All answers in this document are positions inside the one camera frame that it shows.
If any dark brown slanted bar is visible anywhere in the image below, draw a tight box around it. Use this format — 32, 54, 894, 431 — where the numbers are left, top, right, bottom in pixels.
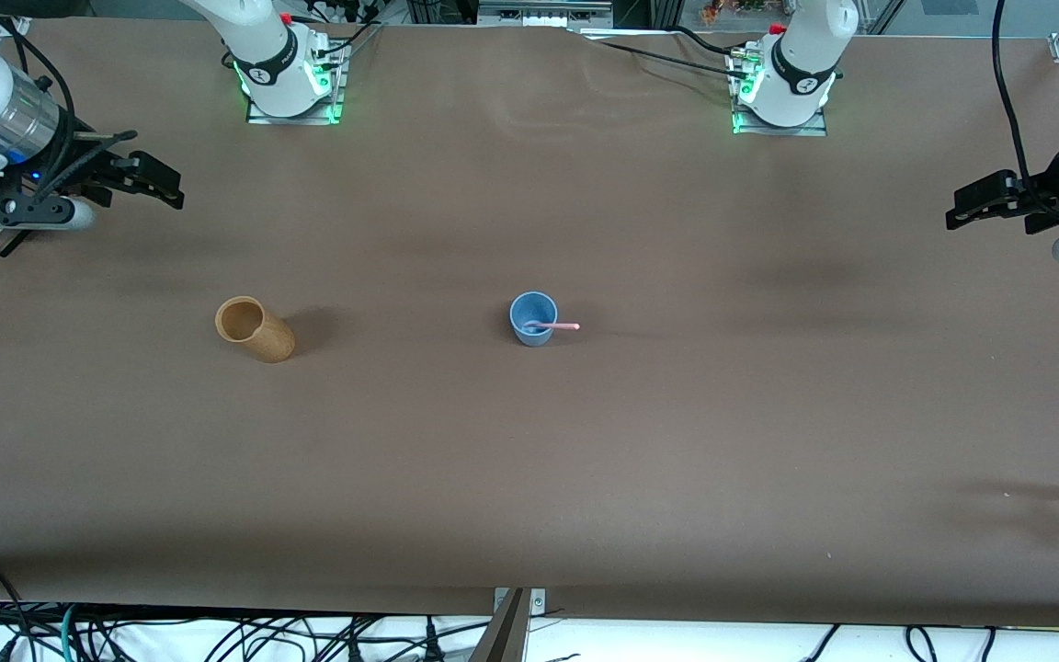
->
469, 588, 531, 662

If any grey equipment box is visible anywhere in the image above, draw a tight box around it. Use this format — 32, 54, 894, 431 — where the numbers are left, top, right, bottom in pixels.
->
477, 0, 615, 29

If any thin black base cable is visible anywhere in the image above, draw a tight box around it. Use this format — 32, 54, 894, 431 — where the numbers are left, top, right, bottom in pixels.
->
574, 29, 753, 82

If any bamboo chopstick holder cup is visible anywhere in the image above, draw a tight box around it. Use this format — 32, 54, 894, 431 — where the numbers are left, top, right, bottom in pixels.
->
215, 295, 296, 364

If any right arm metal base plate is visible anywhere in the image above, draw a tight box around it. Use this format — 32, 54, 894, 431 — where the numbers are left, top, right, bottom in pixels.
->
245, 40, 347, 126

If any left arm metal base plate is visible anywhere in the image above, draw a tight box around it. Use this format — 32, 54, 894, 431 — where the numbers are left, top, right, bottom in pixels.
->
729, 46, 830, 138

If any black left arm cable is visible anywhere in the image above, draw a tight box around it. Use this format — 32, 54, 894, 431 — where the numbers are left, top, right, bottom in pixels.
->
991, 0, 1059, 223

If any small metal bracket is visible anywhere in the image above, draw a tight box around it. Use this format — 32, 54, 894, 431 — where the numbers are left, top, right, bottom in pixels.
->
493, 587, 548, 615

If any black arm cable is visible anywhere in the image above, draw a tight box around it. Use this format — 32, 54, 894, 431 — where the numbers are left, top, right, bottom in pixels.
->
991, 0, 1059, 223
0, 17, 141, 201

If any brown table cover sheet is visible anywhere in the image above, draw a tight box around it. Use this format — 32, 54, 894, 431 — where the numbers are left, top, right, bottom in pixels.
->
0, 17, 1059, 632

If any blue plastic cup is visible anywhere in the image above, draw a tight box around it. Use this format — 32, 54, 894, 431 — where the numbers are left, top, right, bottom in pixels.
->
509, 291, 559, 348

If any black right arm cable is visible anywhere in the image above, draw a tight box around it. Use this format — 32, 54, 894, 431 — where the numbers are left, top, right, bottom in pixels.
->
0, 17, 141, 201

